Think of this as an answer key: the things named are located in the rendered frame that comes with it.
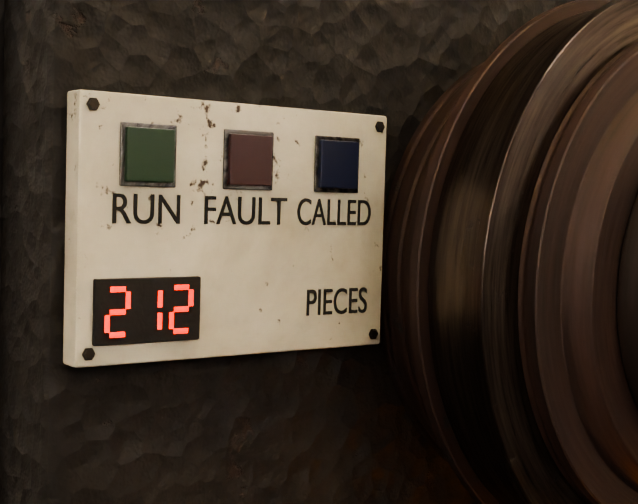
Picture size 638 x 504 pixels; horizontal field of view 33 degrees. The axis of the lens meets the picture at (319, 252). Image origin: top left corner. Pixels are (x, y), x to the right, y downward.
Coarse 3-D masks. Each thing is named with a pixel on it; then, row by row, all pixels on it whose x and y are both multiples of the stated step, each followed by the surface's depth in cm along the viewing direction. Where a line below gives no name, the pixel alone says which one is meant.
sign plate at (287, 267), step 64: (192, 128) 75; (256, 128) 78; (320, 128) 82; (384, 128) 85; (128, 192) 72; (192, 192) 75; (256, 192) 78; (320, 192) 82; (128, 256) 73; (192, 256) 76; (256, 256) 79; (320, 256) 82; (64, 320) 72; (128, 320) 73; (192, 320) 76; (256, 320) 79; (320, 320) 83
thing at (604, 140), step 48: (624, 96) 79; (576, 144) 76; (624, 144) 77; (576, 192) 77; (624, 192) 77; (528, 240) 76; (576, 240) 76; (528, 288) 75; (576, 288) 76; (528, 336) 76; (576, 336) 76; (528, 384) 77; (576, 384) 77; (624, 384) 78; (576, 432) 78; (624, 432) 78; (576, 480) 80; (624, 480) 82
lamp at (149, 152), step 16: (128, 128) 72; (144, 128) 72; (128, 144) 72; (144, 144) 72; (160, 144) 73; (128, 160) 72; (144, 160) 72; (160, 160) 73; (128, 176) 72; (144, 176) 72; (160, 176) 73
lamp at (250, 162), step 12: (228, 144) 77; (240, 144) 77; (252, 144) 77; (264, 144) 78; (228, 156) 77; (240, 156) 77; (252, 156) 78; (264, 156) 78; (228, 168) 77; (240, 168) 77; (252, 168) 78; (264, 168) 78; (228, 180) 77; (240, 180) 77; (252, 180) 78; (264, 180) 78
